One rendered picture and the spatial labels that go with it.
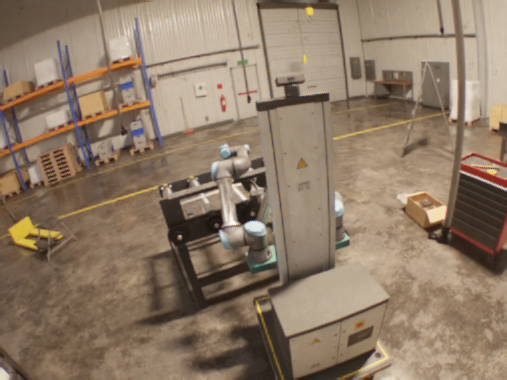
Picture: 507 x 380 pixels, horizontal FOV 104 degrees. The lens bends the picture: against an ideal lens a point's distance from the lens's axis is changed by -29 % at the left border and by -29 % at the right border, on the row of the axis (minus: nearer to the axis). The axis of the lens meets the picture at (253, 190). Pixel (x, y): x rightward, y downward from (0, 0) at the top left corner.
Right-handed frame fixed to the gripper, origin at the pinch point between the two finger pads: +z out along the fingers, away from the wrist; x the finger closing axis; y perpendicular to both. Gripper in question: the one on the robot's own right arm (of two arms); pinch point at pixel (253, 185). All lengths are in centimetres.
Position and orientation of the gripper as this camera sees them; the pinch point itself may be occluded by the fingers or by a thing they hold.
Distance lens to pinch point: 211.8
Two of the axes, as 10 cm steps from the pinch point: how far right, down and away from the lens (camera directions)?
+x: -9.2, 2.4, -3.0
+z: -3.8, -5.6, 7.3
